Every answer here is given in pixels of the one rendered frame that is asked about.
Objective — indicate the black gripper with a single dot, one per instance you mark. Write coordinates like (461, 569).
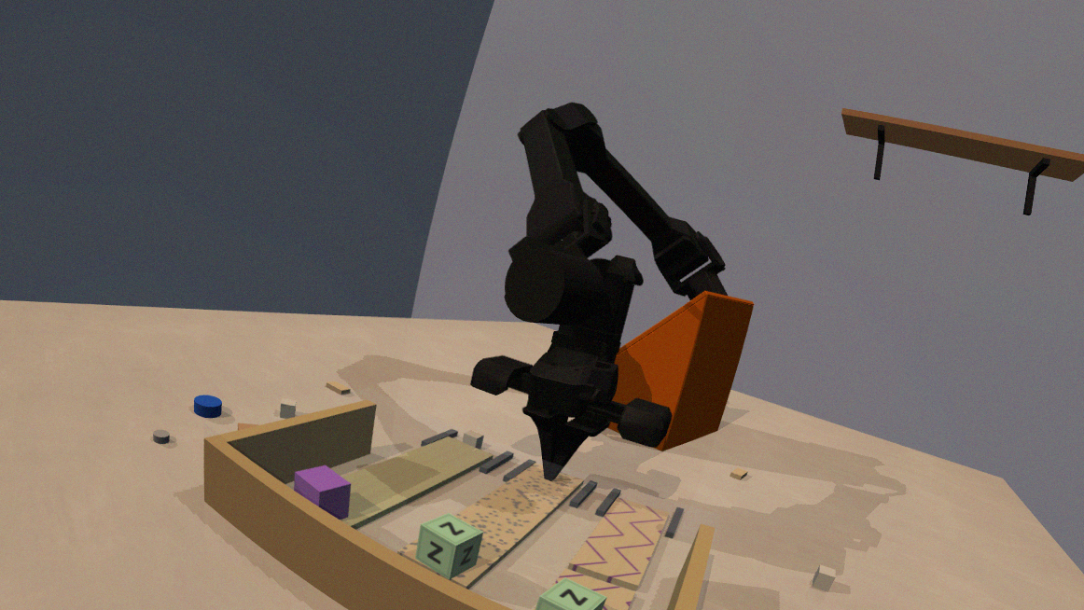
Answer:
(639, 421)

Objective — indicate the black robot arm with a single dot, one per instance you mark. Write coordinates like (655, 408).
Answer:
(551, 280)

